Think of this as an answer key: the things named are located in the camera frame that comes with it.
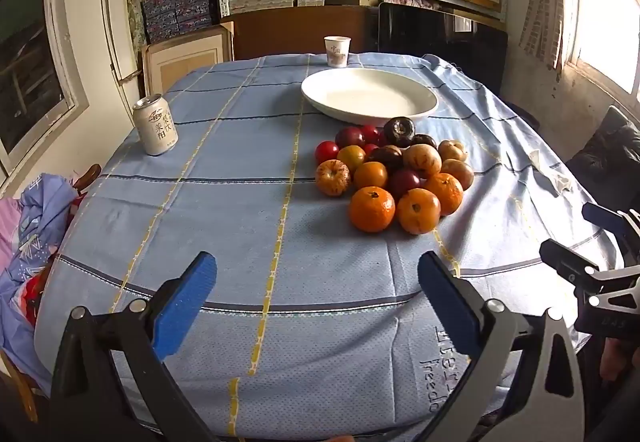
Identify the white oval plate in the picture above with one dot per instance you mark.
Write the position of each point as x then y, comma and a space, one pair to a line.
367, 95

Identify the blue checked tablecloth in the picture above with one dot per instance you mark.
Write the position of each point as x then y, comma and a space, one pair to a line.
225, 222

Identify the white beverage can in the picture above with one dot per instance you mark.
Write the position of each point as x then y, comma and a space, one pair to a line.
156, 125

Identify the white paper cup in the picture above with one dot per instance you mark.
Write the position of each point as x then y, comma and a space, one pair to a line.
337, 51

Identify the crumpled white tissue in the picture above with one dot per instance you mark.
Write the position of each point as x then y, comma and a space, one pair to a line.
550, 172

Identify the pink folded cloth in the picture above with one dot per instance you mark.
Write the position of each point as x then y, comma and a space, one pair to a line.
400, 0

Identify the white framed window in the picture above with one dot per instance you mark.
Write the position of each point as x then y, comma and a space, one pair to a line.
30, 47

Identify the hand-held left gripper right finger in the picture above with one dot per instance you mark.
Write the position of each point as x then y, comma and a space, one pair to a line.
445, 302

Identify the person's right hand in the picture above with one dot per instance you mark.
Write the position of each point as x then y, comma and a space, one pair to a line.
617, 357

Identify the small red tomato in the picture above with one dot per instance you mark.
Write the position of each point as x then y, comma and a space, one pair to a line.
370, 134
370, 149
326, 152

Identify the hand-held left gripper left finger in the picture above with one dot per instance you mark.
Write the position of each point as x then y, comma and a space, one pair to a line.
190, 292

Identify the black glossy panel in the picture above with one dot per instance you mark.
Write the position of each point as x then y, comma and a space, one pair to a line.
440, 42

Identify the orange tangerine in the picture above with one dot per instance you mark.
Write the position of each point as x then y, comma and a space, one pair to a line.
371, 208
370, 175
446, 192

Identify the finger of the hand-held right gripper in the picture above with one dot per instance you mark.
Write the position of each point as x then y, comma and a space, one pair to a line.
602, 217
565, 259

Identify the beige picture frame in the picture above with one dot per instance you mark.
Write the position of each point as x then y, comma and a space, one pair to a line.
185, 57

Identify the dark red plum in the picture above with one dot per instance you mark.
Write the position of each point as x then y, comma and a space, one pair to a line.
404, 182
349, 137

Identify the striped yellow red apple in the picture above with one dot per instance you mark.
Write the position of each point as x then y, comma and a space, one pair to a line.
333, 177

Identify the brown wooden board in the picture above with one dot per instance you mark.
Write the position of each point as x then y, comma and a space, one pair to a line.
300, 32

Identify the yellow orange tomato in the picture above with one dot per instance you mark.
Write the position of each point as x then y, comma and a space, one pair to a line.
351, 157

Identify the white curved moulding strip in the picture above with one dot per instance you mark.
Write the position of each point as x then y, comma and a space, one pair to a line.
107, 22

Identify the bright window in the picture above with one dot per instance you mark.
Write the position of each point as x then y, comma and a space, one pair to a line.
605, 22

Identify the dark purple passion fruit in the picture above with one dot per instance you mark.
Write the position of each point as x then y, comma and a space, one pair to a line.
386, 157
399, 131
424, 141

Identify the marbled green board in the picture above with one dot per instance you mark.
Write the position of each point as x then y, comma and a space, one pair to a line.
134, 2

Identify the stack of blue patterned boxes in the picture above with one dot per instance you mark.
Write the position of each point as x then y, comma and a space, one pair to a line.
175, 12

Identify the tan brown round fruit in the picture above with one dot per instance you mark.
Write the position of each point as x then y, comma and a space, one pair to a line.
452, 150
457, 172
422, 160

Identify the grey patterned flat box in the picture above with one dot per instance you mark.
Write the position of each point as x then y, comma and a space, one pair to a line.
262, 2

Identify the dark jacket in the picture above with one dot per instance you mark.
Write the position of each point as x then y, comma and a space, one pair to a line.
605, 152

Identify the wooden chair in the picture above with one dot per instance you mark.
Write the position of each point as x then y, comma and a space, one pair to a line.
90, 172

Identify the blue pink bedding cloth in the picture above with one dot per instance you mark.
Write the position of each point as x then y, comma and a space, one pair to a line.
40, 222

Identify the orange persimmon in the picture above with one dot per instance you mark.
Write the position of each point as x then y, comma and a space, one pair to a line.
419, 210

